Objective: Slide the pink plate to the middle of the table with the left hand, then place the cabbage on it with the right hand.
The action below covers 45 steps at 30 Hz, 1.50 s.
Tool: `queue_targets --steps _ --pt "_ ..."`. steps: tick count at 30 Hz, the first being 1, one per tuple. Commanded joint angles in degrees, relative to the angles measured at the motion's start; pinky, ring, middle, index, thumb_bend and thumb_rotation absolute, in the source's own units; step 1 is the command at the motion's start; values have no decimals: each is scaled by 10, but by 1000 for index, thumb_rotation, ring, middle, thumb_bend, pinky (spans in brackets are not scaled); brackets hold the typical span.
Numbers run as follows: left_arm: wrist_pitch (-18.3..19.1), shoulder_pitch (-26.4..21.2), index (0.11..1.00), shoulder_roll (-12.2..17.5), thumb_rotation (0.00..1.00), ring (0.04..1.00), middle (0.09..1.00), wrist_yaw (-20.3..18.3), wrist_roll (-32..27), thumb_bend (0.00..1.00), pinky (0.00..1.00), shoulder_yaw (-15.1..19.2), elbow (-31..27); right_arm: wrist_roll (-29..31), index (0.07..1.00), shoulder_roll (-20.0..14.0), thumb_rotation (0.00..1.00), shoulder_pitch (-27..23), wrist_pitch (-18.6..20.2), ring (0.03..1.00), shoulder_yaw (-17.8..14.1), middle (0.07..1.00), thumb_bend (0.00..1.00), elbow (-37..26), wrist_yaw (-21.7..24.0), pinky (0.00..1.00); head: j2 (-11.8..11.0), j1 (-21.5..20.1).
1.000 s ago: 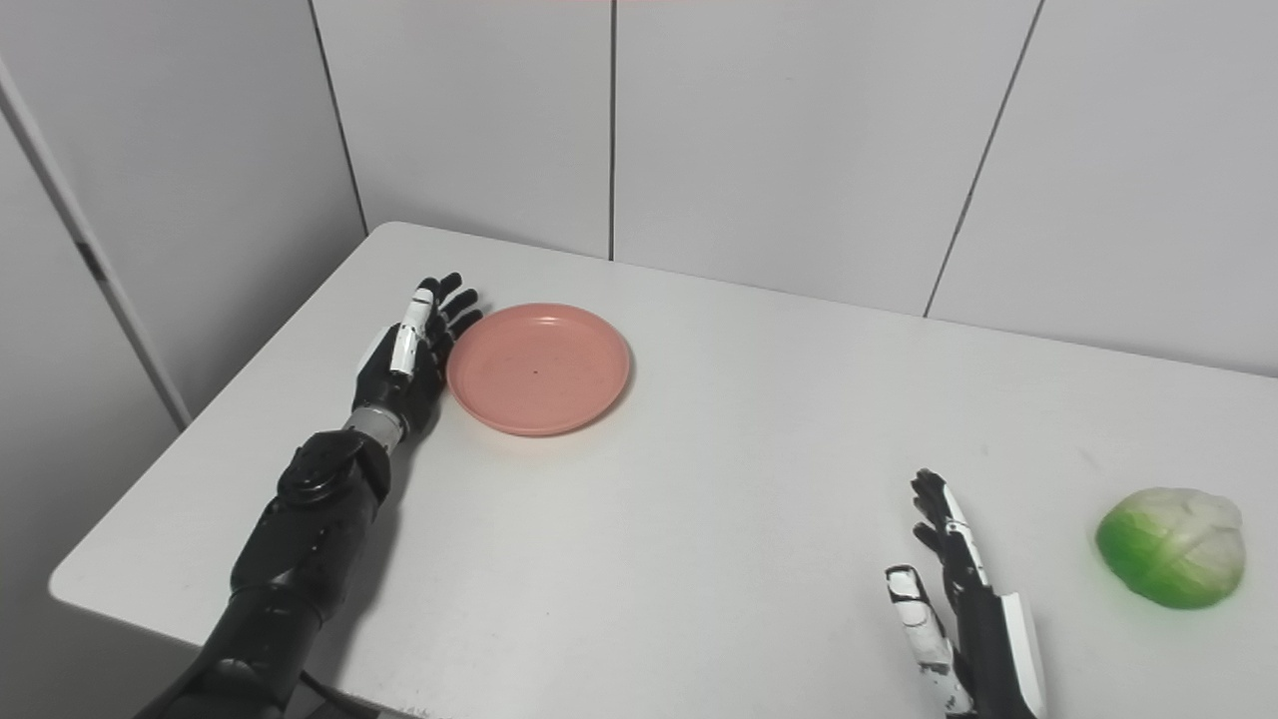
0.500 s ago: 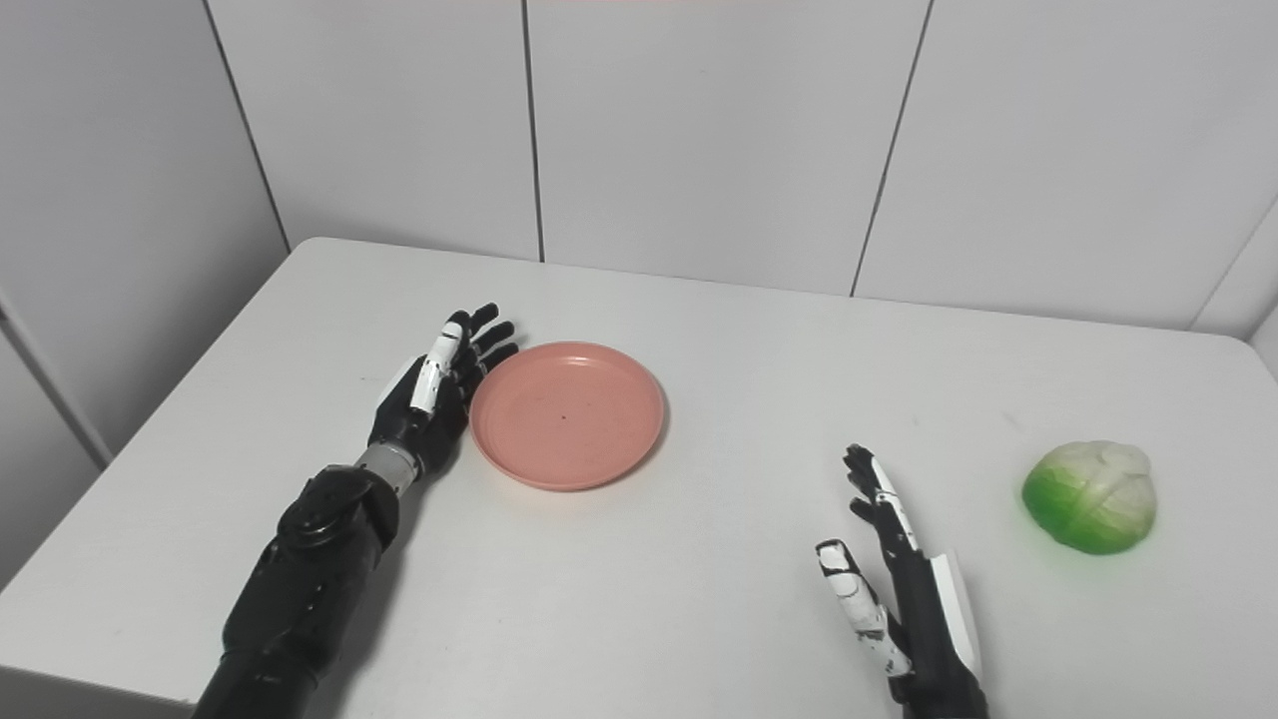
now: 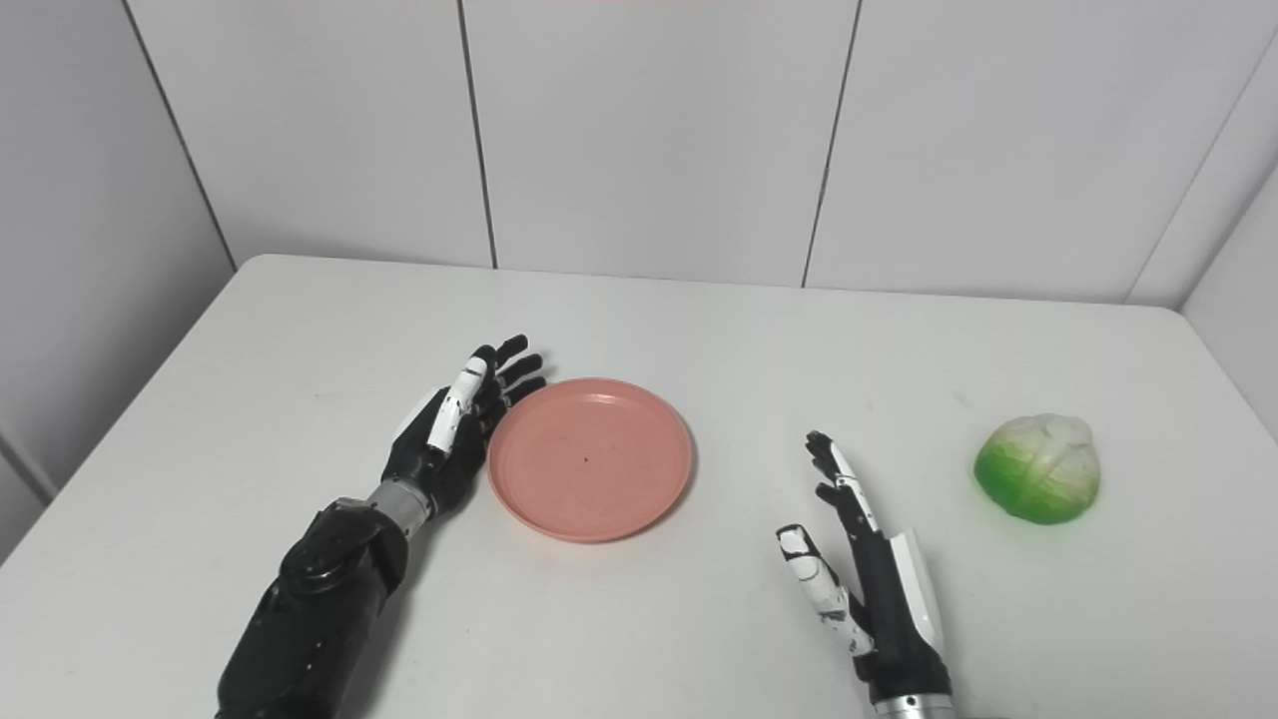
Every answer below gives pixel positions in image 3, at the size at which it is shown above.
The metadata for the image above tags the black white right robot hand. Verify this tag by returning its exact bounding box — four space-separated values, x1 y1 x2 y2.
776 430 955 705

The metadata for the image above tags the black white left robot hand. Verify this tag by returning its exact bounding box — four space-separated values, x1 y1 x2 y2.
380 334 548 518

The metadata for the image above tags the pink round plate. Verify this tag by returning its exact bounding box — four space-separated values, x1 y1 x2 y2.
487 376 695 544

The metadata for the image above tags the green white toy cabbage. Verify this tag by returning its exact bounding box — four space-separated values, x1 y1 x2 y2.
973 412 1101 526

